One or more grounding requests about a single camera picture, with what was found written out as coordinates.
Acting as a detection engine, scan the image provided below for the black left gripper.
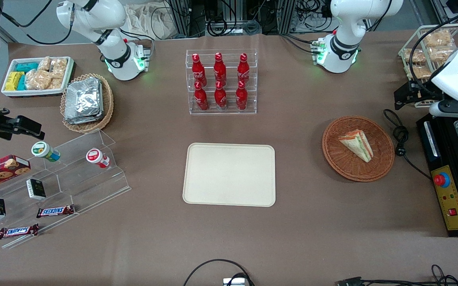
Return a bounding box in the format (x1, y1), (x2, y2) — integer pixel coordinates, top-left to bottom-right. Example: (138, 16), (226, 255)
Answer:
(394, 81), (445, 110)

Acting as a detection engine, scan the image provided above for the plastic triangle sandwich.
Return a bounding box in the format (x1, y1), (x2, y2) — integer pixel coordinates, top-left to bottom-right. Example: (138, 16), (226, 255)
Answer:
(338, 129), (374, 163)

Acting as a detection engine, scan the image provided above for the oval light wicker basket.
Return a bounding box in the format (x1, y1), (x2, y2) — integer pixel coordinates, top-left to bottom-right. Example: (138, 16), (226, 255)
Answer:
(60, 73), (115, 133)

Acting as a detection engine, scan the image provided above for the round brown wicker basket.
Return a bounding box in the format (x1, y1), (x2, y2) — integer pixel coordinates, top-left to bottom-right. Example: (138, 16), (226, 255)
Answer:
(322, 116), (395, 183)

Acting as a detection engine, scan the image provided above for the cream plastic serving tray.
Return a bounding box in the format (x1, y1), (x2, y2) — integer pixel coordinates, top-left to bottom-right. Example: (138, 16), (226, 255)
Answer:
(182, 143), (276, 207)

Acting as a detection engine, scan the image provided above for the bagged fried snack pack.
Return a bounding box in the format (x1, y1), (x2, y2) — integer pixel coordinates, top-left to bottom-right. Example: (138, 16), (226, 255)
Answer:
(403, 49), (427, 64)
(424, 30), (452, 47)
(406, 65), (432, 79)
(429, 47), (458, 62)

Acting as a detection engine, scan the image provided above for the green lid yogurt cup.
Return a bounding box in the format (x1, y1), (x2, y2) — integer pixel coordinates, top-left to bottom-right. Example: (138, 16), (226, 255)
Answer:
(31, 141), (61, 162)

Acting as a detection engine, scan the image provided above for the white plastic snack bin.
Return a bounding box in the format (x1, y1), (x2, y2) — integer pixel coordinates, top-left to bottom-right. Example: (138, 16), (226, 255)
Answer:
(1, 56), (75, 98)

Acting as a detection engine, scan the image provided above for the yellow snack packet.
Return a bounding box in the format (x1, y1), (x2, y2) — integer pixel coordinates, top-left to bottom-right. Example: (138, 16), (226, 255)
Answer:
(5, 71), (25, 91)

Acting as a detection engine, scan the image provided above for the silver foil packet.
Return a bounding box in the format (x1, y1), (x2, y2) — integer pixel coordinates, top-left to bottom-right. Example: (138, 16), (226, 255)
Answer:
(64, 112), (105, 125)
(65, 77), (102, 116)

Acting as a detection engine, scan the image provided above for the red lid yogurt cup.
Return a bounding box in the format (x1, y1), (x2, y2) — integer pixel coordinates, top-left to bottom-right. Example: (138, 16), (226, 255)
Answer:
(85, 148), (111, 169)

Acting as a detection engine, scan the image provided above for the clear acrylic stepped stand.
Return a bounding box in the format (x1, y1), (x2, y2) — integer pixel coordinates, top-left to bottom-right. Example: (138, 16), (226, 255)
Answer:
(0, 129), (132, 249)

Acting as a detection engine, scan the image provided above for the snickers chocolate bar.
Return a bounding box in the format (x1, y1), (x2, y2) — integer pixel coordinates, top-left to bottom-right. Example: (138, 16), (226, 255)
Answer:
(0, 224), (40, 240)
(36, 204), (76, 218)

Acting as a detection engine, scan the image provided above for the red emergency stop button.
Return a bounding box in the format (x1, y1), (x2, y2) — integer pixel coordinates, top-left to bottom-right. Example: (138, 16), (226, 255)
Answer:
(433, 172), (451, 188)

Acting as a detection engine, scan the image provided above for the white cloth bag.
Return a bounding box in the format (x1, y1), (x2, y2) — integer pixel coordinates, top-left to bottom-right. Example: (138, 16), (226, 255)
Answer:
(124, 2), (176, 41)

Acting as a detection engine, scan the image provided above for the red cola bottle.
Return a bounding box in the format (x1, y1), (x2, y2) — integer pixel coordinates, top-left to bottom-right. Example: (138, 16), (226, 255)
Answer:
(237, 53), (250, 83)
(194, 81), (209, 111)
(192, 54), (207, 86)
(214, 81), (228, 110)
(235, 81), (249, 111)
(213, 52), (227, 85)

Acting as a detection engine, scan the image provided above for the clear acrylic bottle rack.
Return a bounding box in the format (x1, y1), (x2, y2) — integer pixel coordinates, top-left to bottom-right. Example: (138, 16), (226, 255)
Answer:
(186, 49), (258, 116)

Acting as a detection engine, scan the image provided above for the white wire rack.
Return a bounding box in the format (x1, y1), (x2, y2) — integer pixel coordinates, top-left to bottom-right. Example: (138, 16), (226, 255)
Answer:
(398, 23), (458, 82)

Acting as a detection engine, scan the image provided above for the black power cable with plug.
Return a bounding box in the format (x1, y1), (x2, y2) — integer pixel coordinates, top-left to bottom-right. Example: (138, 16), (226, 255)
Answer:
(383, 108), (433, 180)

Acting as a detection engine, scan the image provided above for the aluminium frame post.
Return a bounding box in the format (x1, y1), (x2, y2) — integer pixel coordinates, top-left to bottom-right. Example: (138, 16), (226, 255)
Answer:
(276, 0), (297, 35)
(166, 0), (192, 37)

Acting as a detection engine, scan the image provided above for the black cable with connector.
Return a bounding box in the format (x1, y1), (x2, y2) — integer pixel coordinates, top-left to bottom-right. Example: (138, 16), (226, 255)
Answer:
(335, 264), (458, 286)

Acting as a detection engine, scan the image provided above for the black looped cable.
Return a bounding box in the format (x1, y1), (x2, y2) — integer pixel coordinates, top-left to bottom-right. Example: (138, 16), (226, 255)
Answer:
(182, 259), (256, 286)

